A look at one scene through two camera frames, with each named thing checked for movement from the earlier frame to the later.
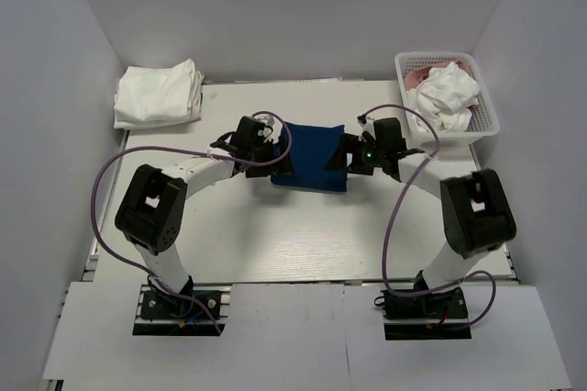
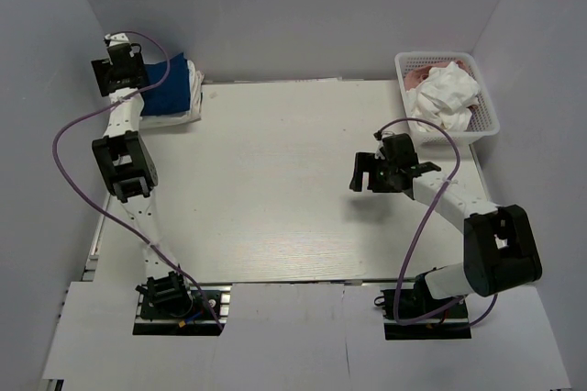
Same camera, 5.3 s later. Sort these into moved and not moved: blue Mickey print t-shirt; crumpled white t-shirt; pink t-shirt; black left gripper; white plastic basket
Moved: black left gripper; blue Mickey print t-shirt
Not moved: white plastic basket; crumpled white t-shirt; pink t-shirt
